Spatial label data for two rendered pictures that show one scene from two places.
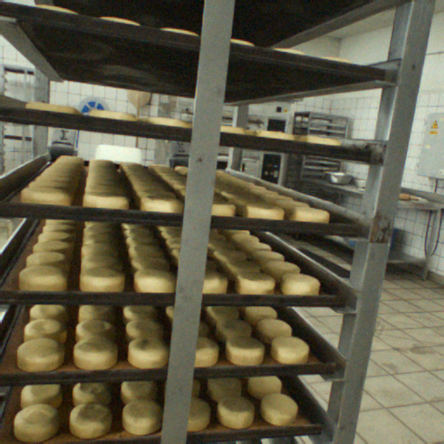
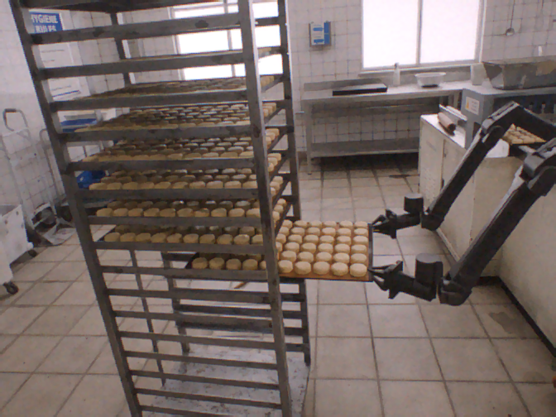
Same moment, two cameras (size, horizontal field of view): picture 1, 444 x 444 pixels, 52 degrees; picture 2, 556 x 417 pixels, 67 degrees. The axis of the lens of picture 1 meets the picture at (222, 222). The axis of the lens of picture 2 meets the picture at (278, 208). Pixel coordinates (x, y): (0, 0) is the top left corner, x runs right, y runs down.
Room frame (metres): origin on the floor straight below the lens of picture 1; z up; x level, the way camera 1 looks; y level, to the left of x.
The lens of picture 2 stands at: (1.71, -0.93, 1.54)
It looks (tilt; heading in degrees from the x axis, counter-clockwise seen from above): 22 degrees down; 120
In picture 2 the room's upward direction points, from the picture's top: 5 degrees counter-clockwise
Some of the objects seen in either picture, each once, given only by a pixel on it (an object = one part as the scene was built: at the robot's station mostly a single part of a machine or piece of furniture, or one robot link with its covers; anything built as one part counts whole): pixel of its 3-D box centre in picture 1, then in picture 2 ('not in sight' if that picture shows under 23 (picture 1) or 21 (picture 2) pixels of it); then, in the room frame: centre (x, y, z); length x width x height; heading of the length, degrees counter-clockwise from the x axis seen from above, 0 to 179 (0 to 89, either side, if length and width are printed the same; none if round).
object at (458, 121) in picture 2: not in sight; (467, 126); (1.45, 2.15, 0.88); 1.28 x 0.01 x 0.07; 114
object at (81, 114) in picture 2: not in sight; (93, 120); (-2.12, 1.97, 0.89); 0.44 x 0.36 x 0.20; 31
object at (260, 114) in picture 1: (218, 161); not in sight; (6.07, 0.14, 1.00); 1.56 x 1.20 x 2.01; 112
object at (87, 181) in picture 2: not in sight; (100, 181); (-2.03, 1.81, 0.28); 0.56 x 0.38 x 0.20; 120
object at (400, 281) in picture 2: not in sight; (403, 282); (1.49, 0.11, 0.86); 0.07 x 0.07 x 0.10; 77
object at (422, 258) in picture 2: not in sight; (438, 277); (1.59, 0.11, 0.90); 0.12 x 0.09 x 0.12; 18
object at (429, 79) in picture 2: not in sight; (429, 79); (0.85, 4.20, 0.94); 0.33 x 0.33 x 0.12
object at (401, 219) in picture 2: not in sight; (395, 222); (1.38, 0.51, 0.86); 0.07 x 0.07 x 0.10; 46
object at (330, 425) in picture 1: (247, 328); (178, 245); (0.84, -0.07, 0.96); 0.64 x 0.03 x 0.03; 16
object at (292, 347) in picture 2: not in sight; (241, 342); (0.73, 0.30, 0.24); 0.64 x 0.03 x 0.03; 16
